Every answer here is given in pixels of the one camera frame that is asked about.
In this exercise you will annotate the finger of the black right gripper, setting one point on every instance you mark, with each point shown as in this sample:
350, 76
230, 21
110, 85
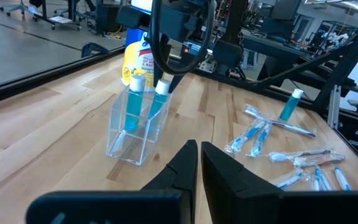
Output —
158, 73
175, 81

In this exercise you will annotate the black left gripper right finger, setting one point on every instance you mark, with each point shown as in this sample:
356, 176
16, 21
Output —
259, 208

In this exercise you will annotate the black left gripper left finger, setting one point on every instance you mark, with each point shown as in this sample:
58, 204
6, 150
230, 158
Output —
166, 205

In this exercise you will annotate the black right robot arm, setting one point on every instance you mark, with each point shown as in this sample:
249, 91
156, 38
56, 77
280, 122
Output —
232, 18

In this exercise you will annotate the white disinfecting wipes canister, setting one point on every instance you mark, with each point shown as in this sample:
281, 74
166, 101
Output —
135, 62

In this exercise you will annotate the black equipment case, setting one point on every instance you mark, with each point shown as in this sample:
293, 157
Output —
107, 17

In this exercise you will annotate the black workbench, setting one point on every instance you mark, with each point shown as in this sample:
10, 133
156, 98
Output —
272, 46

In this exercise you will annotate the black monitor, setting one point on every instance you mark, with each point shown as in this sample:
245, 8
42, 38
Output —
286, 9

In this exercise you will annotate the black rolling desk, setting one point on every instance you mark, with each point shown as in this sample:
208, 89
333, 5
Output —
61, 20

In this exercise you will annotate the grey office chair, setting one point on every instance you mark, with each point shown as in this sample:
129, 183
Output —
20, 6

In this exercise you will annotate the silver aluminium bracket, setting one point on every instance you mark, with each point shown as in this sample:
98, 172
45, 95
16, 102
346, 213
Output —
334, 105

